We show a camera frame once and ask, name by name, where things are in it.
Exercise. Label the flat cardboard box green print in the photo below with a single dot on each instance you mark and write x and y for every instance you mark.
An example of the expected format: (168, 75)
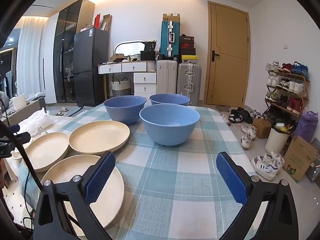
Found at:
(300, 160)

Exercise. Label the small brown box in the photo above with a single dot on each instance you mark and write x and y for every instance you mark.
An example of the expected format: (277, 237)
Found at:
(261, 128)

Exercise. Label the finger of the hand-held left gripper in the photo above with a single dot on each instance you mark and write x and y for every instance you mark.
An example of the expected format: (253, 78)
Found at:
(22, 137)
(13, 128)

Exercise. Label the white ribbed container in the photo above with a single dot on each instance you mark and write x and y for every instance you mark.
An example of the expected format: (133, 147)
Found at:
(151, 66)

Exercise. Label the white trash bin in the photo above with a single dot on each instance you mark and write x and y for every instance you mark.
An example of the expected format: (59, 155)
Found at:
(276, 140)

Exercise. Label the cream plate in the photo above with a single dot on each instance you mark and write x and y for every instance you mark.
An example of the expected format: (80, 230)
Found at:
(47, 150)
(100, 136)
(110, 187)

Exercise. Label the dark glass cabinet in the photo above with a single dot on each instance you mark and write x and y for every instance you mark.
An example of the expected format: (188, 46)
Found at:
(65, 42)

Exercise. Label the woven laundry basket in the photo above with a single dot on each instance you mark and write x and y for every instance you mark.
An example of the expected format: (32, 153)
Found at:
(121, 87)

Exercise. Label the black bag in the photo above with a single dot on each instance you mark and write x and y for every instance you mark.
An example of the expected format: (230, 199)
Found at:
(148, 52)

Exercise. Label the white textured pouch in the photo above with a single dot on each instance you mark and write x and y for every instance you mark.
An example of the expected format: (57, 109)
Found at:
(37, 122)

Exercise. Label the oval mirror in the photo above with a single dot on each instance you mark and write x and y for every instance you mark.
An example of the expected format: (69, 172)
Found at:
(130, 47)

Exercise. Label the blue bowl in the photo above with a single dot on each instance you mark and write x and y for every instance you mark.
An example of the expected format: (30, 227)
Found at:
(125, 112)
(170, 100)
(170, 130)

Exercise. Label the clear plastic stand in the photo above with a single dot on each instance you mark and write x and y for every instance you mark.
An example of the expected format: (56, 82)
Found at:
(41, 131)

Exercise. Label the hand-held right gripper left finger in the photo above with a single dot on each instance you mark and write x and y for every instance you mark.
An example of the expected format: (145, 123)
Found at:
(100, 177)

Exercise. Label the wooden door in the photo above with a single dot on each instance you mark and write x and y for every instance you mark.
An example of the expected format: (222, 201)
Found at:
(227, 55)

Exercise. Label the plain black shoe box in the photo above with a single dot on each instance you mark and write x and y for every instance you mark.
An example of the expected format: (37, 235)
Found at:
(188, 51)

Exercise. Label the white wardrobe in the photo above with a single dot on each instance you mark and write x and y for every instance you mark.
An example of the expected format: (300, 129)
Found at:
(48, 55)

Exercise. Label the grey doormat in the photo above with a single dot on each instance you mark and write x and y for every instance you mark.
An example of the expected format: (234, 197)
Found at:
(225, 108)

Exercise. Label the hanging clothes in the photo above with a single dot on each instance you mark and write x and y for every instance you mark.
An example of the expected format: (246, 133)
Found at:
(7, 80)

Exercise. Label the black and white rug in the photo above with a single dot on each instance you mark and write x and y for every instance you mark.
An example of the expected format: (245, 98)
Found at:
(85, 108)

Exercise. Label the teal suitcase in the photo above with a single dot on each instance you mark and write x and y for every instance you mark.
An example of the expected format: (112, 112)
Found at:
(166, 40)

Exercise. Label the white dressing table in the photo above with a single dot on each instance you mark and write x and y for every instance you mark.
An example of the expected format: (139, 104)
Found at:
(145, 78)

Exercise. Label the black and yellow shoe box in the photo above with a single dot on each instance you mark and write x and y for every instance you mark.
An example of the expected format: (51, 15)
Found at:
(189, 58)

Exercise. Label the cardboard box with black label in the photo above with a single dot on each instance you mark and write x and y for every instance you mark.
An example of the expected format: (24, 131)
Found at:
(171, 18)

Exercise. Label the white curtain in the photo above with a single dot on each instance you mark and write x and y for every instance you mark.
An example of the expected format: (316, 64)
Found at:
(27, 55)

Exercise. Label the white suitcase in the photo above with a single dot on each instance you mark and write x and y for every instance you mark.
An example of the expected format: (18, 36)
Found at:
(166, 77)

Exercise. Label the grey sofa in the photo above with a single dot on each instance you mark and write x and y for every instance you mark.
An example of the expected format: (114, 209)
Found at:
(30, 100)

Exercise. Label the wooden shoe rack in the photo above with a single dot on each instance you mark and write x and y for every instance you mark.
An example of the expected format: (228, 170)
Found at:
(292, 76)

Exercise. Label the teal checked tablecloth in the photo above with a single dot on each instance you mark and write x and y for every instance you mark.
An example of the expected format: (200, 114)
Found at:
(175, 180)

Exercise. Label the silver suitcase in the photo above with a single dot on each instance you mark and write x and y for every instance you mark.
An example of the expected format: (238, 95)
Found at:
(188, 82)

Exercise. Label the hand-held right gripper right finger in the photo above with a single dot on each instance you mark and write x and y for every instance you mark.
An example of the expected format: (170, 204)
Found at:
(231, 180)

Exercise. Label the shiny foil bag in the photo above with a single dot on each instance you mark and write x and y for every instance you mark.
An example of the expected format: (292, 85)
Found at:
(313, 170)

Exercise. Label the black shoe box red logo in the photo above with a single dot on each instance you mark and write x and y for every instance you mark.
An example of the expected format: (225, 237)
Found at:
(187, 41)

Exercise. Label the purple bag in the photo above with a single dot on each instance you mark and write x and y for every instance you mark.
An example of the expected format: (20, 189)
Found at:
(306, 127)

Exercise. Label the dark grey fridge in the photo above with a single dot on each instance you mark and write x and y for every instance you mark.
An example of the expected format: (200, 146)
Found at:
(90, 55)

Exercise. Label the group of sneakers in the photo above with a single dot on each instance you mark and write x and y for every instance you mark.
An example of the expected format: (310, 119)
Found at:
(265, 167)

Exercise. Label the small open cardboard box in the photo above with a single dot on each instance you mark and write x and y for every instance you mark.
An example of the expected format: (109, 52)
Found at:
(117, 57)

